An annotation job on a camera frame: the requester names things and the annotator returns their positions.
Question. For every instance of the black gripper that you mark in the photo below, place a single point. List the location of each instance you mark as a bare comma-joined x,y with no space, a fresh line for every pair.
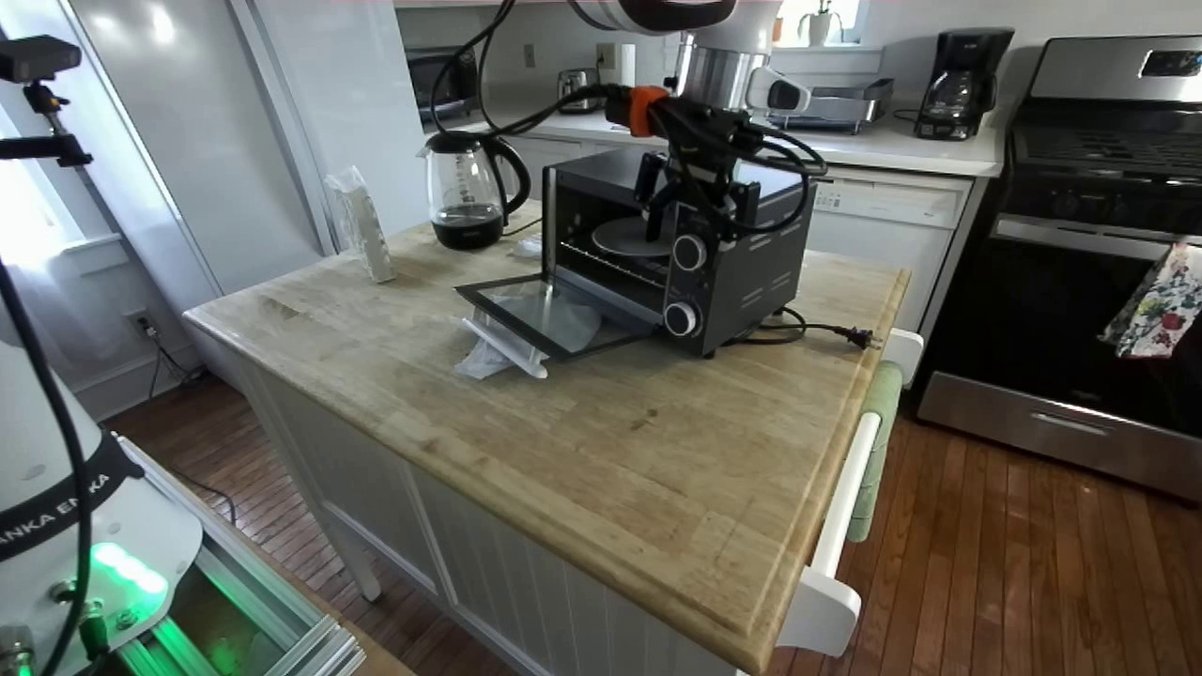
698,168

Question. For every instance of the black oven knob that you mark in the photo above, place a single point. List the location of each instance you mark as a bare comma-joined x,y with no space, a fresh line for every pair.
690,252
680,319

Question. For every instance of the glass electric kettle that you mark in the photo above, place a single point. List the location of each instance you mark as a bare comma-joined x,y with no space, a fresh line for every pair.
473,187

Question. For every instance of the floral dish towel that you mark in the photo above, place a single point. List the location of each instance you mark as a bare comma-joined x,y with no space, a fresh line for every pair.
1157,306

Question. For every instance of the green hanging towel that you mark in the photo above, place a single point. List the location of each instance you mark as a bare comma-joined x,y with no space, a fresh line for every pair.
883,402

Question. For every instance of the white dishwasher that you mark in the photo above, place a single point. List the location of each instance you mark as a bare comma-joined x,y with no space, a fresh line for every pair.
893,220

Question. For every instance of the black coffee maker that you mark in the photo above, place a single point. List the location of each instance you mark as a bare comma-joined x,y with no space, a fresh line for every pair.
964,83

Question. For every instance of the white refrigerator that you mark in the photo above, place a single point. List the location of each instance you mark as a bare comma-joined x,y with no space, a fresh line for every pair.
243,109

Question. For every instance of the white floral napkin holder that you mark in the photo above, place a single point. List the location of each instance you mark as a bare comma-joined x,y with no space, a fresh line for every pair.
362,220

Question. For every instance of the stainless steel stove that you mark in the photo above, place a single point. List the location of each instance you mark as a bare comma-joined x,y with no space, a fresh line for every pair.
1100,198

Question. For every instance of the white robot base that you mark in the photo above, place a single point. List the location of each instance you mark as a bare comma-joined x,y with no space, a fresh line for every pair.
115,570

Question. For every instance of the dish drying rack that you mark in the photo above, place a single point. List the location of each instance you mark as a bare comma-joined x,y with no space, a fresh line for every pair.
827,107

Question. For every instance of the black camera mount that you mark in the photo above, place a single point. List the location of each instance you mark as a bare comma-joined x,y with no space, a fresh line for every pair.
36,63

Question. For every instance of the grey plate inside oven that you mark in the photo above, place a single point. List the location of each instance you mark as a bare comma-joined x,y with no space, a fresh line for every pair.
630,240

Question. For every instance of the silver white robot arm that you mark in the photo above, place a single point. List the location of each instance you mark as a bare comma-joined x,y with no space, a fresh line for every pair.
721,48

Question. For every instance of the black toaster oven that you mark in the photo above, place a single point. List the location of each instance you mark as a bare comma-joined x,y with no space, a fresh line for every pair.
585,303

